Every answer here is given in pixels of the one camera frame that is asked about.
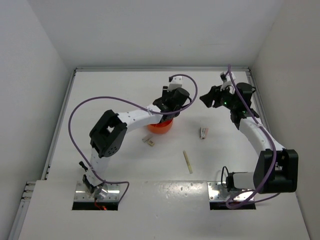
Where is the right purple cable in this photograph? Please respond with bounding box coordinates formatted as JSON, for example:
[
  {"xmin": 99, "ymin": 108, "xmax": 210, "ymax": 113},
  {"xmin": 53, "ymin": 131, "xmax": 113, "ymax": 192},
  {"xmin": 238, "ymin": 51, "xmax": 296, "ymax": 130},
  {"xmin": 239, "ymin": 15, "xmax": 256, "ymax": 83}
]
[{"xmin": 224, "ymin": 64, "xmax": 278, "ymax": 210}]

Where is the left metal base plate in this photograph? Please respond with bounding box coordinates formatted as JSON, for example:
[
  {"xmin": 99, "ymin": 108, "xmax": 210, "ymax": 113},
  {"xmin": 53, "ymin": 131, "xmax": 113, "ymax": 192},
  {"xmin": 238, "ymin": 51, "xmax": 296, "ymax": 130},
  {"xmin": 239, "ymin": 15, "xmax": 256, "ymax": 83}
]
[{"xmin": 74, "ymin": 181, "xmax": 120, "ymax": 203}]

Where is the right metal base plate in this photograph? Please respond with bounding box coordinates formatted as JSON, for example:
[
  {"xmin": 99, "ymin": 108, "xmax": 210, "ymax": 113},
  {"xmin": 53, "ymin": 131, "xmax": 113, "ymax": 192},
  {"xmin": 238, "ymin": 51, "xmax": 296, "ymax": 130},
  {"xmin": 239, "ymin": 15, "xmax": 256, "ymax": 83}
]
[{"xmin": 207, "ymin": 181, "xmax": 254, "ymax": 203}]

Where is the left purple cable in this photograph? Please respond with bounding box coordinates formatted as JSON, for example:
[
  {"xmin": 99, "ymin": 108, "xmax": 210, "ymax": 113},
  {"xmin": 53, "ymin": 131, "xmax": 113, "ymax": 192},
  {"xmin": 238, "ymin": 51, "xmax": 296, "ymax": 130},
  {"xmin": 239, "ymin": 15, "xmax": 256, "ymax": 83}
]
[{"xmin": 68, "ymin": 74, "xmax": 198, "ymax": 201}]

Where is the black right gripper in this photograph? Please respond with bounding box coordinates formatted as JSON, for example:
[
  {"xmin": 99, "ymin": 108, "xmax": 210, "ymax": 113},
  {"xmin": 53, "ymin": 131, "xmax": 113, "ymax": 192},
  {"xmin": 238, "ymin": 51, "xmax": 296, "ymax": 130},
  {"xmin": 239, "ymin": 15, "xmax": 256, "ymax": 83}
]
[{"xmin": 200, "ymin": 82, "xmax": 238, "ymax": 111}]

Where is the metal base plate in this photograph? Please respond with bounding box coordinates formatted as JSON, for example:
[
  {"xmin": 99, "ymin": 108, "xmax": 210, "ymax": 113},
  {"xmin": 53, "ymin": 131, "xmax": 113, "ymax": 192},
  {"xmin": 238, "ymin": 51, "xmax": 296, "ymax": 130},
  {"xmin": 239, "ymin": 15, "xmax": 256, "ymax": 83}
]
[
  {"xmin": 74, "ymin": 181, "xmax": 120, "ymax": 203},
  {"xmin": 207, "ymin": 181, "xmax": 254, "ymax": 203}
]

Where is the orange round divided container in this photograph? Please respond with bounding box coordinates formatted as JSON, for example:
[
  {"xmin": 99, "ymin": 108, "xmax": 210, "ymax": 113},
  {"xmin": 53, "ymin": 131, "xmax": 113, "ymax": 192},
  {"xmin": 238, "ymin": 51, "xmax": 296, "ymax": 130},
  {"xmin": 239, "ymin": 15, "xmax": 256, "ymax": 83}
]
[{"xmin": 147, "ymin": 119, "xmax": 174, "ymax": 135}]

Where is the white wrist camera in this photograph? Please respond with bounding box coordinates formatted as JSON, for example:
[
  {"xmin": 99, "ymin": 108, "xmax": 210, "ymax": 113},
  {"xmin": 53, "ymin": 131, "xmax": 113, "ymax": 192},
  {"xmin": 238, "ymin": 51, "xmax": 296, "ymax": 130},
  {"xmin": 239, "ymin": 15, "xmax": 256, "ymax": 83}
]
[
  {"xmin": 220, "ymin": 71, "xmax": 236, "ymax": 91},
  {"xmin": 167, "ymin": 75, "xmax": 183, "ymax": 92}
]

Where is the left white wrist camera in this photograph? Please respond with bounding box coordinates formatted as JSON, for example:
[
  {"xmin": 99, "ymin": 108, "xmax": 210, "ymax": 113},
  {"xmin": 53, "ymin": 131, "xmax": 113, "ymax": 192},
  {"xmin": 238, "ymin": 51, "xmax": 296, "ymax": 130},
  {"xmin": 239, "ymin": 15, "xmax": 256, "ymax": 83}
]
[{"xmin": 167, "ymin": 75, "xmax": 183, "ymax": 92}]

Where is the grey white eraser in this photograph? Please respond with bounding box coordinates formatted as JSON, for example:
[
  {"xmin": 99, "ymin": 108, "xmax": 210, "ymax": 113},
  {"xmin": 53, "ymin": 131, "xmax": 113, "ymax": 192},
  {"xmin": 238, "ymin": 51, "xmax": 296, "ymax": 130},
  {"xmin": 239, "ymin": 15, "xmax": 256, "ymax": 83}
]
[{"xmin": 142, "ymin": 134, "xmax": 153, "ymax": 143}]

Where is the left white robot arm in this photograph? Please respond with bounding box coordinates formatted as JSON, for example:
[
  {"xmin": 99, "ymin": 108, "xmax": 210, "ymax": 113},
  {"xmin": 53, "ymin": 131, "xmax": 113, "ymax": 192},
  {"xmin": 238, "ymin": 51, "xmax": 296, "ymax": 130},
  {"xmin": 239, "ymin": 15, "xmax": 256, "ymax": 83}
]
[{"xmin": 82, "ymin": 86, "xmax": 191, "ymax": 198}]

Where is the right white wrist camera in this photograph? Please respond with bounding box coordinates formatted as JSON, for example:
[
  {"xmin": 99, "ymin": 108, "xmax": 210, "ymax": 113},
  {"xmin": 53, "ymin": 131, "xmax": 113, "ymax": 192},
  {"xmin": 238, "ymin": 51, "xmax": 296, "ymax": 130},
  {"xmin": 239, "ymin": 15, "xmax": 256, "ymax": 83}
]
[{"xmin": 220, "ymin": 71, "xmax": 236, "ymax": 91}]

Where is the small tan barcode box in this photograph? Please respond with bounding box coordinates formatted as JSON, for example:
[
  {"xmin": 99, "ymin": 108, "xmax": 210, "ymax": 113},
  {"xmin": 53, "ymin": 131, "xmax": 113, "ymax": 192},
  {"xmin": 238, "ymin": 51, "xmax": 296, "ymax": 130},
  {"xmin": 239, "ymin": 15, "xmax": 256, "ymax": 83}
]
[{"xmin": 147, "ymin": 140, "xmax": 155, "ymax": 146}]

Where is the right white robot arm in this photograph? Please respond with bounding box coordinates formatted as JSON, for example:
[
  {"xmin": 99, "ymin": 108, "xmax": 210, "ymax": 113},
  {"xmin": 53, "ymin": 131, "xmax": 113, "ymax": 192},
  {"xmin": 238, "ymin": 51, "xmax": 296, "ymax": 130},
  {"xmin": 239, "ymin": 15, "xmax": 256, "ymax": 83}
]
[{"xmin": 199, "ymin": 82, "xmax": 299, "ymax": 194}]

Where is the purple cable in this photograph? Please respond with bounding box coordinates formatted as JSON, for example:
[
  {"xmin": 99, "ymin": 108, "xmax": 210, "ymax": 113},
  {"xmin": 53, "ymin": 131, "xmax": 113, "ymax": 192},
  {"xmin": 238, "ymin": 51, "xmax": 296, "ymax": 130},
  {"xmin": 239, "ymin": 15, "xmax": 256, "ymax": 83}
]
[
  {"xmin": 68, "ymin": 74, "xmax": 198, "ymax": 201},
  {"xmin": 224, "ymin": 64, "xmax": 278, "ymax": 210}
]

